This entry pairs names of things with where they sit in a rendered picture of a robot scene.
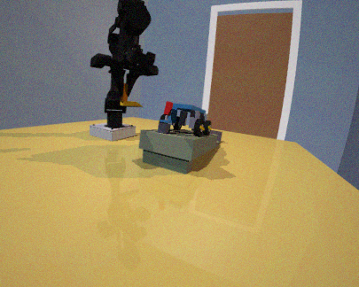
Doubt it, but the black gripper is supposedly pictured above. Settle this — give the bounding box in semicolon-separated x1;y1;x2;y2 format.
90;38;159;97

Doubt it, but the red-headed pin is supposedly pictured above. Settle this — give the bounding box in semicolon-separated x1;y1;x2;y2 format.
164;101;173;120

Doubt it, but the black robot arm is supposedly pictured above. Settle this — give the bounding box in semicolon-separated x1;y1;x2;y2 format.
104;0;155;128

